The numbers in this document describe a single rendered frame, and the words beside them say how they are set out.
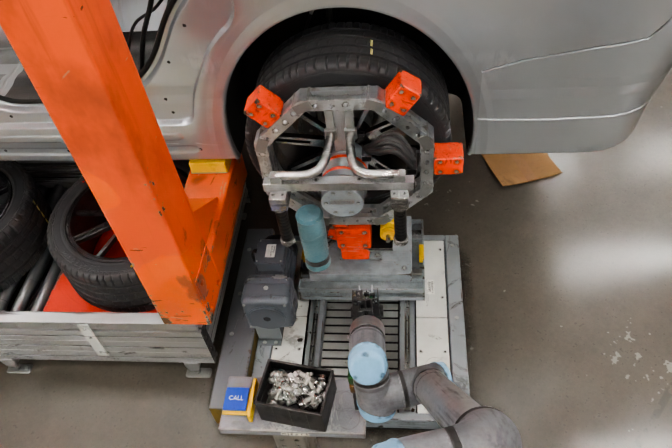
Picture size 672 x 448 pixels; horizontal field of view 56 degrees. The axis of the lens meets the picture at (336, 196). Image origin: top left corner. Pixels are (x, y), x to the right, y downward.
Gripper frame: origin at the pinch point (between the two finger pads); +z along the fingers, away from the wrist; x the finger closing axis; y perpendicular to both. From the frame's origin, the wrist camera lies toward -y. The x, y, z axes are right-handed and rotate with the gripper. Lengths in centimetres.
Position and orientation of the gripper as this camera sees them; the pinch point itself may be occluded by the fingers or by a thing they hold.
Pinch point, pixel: (366, 295)
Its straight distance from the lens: 185.4
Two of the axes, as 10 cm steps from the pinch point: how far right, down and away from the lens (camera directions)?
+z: 0.3, -3.7, 9.3
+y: -0.9, -9.3, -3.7
